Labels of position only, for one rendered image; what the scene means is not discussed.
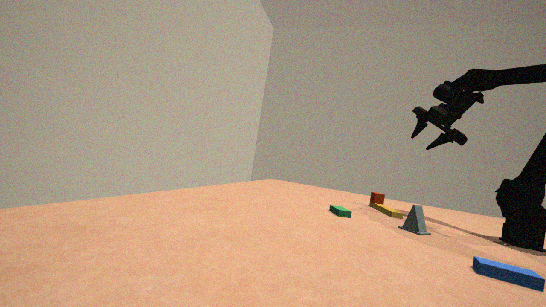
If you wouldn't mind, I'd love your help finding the blue rectangular bar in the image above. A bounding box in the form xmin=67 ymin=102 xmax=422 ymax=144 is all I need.
xmin=472 ymin=256 xmax=545 ymax=292

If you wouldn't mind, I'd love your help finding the green rectangular block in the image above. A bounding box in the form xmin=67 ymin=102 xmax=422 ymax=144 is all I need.
xmin=329 ymin=205 xmax=352 ymax=218

